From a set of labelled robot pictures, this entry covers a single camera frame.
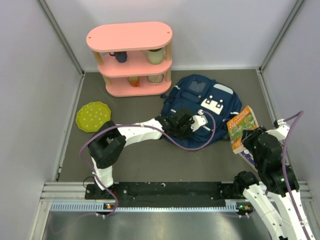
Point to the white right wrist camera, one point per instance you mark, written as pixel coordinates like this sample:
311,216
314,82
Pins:
280,130

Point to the purple card box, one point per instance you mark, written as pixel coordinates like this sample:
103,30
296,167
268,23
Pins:
248,157

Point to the navy blue student backpack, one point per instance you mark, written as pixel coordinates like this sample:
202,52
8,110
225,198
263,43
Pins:
197,92

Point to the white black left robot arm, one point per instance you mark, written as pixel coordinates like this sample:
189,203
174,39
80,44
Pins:
106,148

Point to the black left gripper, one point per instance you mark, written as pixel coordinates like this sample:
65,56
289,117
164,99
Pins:
188,123

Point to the green polka dot plate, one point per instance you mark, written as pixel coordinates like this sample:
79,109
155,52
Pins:
91,117

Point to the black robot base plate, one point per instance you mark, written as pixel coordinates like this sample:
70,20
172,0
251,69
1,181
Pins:
167,194

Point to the pink three-tier wooden shelf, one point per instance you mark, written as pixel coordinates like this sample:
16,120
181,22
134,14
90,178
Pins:
132,38

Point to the pale green mug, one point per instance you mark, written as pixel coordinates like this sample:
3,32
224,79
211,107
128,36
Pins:
154,56

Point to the dark blue mug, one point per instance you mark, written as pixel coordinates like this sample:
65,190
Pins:
120,56

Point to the patterned ceramic bowl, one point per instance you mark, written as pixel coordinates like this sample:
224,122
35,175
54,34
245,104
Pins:
155,79

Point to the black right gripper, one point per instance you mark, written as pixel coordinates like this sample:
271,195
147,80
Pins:
249,134

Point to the orange treehouse children's book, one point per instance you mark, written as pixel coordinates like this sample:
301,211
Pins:
245,120

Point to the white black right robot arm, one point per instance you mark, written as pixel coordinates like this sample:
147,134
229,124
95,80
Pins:
275,194

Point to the orange cup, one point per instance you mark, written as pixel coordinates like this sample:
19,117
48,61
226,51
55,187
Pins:
134,81

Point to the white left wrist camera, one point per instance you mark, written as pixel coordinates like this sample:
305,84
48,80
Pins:
198,120

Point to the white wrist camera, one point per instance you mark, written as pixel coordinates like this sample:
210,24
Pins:
198,120
280,130

